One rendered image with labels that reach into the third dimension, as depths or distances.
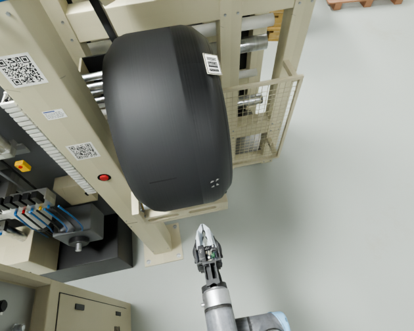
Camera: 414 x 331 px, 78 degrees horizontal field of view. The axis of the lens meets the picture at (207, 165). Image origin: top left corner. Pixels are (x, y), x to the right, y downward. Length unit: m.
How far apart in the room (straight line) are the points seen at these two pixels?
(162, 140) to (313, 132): 2.02
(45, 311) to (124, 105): 0.75
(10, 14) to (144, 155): 0.35
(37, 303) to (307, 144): 2.10
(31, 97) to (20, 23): 0.18
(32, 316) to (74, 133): 0.63
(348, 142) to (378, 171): 0.33
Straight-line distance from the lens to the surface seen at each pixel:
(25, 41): 0.66
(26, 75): 0.71
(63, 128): 0.81
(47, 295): 1.11
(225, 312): 0.74
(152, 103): 0.62
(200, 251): 0.78
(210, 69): 0.66
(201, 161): 0.64
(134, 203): 1.03
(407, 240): 2.29
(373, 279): 2.09
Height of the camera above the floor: 1.84
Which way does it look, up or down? 57 degrees down
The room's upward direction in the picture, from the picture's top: 6 degrees counter-clockwise
